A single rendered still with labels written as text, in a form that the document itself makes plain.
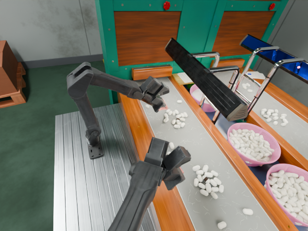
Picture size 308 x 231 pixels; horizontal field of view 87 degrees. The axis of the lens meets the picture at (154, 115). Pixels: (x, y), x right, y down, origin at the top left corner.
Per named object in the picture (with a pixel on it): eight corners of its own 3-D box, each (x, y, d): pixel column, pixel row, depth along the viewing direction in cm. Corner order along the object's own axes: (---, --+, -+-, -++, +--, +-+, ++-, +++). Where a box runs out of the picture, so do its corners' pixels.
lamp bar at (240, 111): (228, 122, 57) (237, 107, 52) (164, 50, 99) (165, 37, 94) (246, 118, 60) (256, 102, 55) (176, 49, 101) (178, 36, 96)
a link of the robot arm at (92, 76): (139, 81, 81) (74, 57, 62) (145, 91, 76) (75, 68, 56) (127, 100, 87) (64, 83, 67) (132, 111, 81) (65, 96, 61)
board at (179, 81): (179, 85, 122) (179, 84, 122) (171, 75, 132) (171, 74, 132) (216, 80, 131) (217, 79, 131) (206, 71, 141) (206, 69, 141)
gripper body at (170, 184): (170, 154, 60) (157, 151, 54) (185, 179, 53) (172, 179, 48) (158, 165, 62) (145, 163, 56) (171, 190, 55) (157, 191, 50)
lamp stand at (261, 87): (240, 126, 108) (281, 63, 77) (222, 107, 121) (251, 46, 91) (262, 121, 113) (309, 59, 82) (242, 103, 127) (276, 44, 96)
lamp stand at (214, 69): (186, 139, 97) (209, 71, 66) (173, 116, 110) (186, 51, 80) (213, 133, 102) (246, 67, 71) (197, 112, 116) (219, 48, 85)
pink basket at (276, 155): (257, 183, 81) (267, 173, 74) (212, 146, 95) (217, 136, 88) (278, 154, 94) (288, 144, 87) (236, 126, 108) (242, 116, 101)
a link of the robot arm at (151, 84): (157, 79, 85) (140, 67, 77) (164, 87, 80) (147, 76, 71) (143, 95, 89) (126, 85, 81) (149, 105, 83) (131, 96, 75)
